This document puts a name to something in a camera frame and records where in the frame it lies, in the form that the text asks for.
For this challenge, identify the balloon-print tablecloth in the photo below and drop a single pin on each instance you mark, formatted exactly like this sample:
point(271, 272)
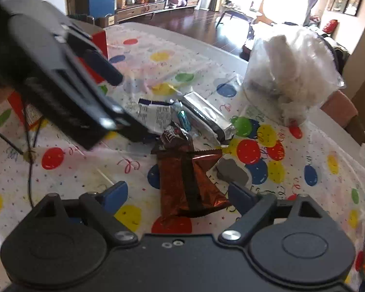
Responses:
point(79, 164)

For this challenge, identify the orange-brown snack packet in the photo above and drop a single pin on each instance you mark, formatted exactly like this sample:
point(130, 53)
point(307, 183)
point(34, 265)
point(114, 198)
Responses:
point(176, 185)

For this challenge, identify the giraffe figure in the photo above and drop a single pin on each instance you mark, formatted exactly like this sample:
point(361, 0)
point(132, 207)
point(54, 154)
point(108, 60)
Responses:
point(264, 6)

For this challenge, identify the silver snack packet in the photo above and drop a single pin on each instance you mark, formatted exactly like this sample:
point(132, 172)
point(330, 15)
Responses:
point(203, 112)

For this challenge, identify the brown candy packet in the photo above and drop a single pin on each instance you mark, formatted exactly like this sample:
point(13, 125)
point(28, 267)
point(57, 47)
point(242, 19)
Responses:
point(173, 135)

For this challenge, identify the red cushion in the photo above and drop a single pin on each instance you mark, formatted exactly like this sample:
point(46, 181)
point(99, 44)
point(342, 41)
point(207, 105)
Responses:
point(330, 26)

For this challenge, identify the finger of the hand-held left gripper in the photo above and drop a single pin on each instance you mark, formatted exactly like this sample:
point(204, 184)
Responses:
point(106, 70)
point(132, 129)

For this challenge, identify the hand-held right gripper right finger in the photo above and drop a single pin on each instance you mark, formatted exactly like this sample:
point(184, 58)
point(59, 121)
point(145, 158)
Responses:
point(240, 197)

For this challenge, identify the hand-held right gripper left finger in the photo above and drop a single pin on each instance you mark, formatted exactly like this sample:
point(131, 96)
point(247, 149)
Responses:
point(117, 197)

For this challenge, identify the red cardboard box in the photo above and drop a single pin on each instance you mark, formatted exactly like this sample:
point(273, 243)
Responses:
point(99, 41)

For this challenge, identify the white and blue snack packet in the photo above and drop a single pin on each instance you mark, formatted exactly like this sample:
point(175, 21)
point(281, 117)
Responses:
point(156, 115)

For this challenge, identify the clear plastic container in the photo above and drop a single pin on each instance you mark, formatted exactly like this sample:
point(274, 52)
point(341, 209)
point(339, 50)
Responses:
point(251, 91)

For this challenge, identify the dining chair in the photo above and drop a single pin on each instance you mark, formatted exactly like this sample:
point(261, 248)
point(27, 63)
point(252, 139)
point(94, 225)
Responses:
point(343, 112)

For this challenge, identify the teal wrapped candy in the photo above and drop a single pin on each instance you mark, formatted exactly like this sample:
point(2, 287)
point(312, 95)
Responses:
point(184, 120)

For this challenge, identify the white plastic bag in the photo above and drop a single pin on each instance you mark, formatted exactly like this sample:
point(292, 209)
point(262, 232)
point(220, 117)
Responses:
point(292, 67)

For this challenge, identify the wooden TV cabinet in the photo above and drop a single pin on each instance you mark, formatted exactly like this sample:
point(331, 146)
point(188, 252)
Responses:
point(158, 6)

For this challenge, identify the small grey packet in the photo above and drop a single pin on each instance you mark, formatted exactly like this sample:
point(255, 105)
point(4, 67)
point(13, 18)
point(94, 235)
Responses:
point(232, 172)

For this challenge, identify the wooden coffee table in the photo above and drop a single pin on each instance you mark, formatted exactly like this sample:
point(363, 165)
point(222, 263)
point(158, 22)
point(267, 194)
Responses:
point(237, 12)

